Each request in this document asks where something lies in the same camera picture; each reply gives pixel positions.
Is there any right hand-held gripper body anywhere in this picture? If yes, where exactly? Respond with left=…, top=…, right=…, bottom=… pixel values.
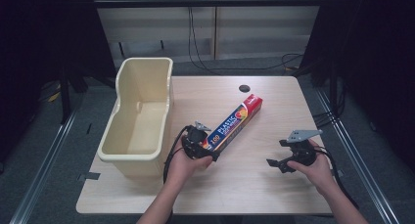
left=281, top=129, right=324, bottom=168

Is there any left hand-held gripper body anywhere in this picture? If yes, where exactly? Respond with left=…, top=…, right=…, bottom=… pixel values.
left=180, top=120, right=213, bottom=160

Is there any red blue plastic wrap box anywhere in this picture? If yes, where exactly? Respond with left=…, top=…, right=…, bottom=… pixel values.
left=203, top=93, right=264, bottom=153

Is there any person's left hand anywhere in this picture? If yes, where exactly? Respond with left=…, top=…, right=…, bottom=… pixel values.
left=165, top=138, right=213, bottom=188

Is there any person's right hand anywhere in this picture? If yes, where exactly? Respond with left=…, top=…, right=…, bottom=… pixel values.
left=286, top=138, right=338, bottom=197

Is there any cream plastic bin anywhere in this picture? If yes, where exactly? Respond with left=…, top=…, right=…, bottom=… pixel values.
left=96, top=56, right=175, bottom=177

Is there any grey tape strip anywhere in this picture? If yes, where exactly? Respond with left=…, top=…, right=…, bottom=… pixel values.
left=77, top=171, right=102, bottom=182

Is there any black curtain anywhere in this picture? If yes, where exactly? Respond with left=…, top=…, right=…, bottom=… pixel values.
left=0, top=0, right=117, bottom=173
left=293, top=0, right=415, bottom=173

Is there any black horizontal bar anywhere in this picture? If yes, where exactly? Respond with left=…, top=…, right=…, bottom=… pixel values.
left=92, top=0, right=327, bottom=9

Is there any black metal stand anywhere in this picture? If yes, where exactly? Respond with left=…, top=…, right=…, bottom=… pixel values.
left=58, top=64, right=73, bottom=125

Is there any left hand-held gripper cable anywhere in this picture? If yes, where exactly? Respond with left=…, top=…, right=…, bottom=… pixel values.
left=161, top=124, right=192, bottom=185

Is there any hand-held gripper cable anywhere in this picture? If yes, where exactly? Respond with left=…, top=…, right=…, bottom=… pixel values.
left=161, top=124, right=192, bottom=185
left=313, top=145, right=360, bottom=211

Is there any black floor cable bundle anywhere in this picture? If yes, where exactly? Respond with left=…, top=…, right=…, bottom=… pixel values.
left=311, top=83, right=346, bottom=130

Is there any right hand-held gripper cable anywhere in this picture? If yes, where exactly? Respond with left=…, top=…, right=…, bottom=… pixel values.
left=313, top=145, right=360, bottom=211

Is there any metal floor rail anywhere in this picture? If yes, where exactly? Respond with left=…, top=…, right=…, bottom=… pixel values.
left=9, top=106, right=79, bottom=224
left=313, top=86, right=400, bottom=224

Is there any black hanging cable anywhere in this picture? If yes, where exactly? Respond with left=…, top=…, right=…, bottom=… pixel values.
left=187, top=6, right=305, bottom=75

